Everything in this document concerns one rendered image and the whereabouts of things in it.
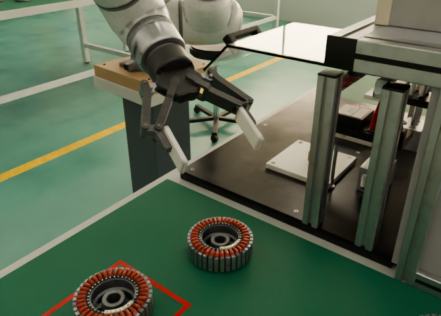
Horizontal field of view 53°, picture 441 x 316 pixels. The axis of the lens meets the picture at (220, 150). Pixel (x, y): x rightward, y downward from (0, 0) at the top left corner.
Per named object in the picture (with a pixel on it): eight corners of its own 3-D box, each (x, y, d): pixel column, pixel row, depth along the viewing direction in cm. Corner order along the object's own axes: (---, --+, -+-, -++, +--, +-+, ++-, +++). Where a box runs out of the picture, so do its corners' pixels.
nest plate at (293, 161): (265, 167, 98) (266, 163, 97) (298, 143, 109) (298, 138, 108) (327, 190, 90) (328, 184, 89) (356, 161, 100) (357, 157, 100)
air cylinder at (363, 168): (355, 189, 90) (359, 165, 88) (369, 174, 95) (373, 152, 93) (380, 198, 87) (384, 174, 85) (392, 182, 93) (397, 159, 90)
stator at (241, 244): (176, 245, 78) (175, 228, 76) (228, 223, 83) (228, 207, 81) (210, 284, 69) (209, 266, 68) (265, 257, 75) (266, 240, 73)
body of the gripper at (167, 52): (182, 69, 80) (205, 107, 76) (138, 78, 76) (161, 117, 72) (190, 38, 75) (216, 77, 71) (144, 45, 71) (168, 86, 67)
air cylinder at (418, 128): (394, 146, 107) (398, 125, 105) (404, 136, 112) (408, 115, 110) (416, 152, 104) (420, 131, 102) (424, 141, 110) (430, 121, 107)
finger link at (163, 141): (158, 120, 66) (140, 125, 65) (172, 146, 64) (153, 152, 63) (156, 126, 67) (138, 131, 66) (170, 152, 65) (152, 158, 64)
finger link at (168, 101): (182, 77, 71) (173, 74, 71) (162, 127, 64) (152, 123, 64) (177, 93, 74) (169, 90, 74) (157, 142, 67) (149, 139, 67)
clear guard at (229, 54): (203, 71, 83) (202, 39, 81) (270, 45, 100) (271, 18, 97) (370, 112, 66) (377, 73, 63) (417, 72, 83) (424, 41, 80)
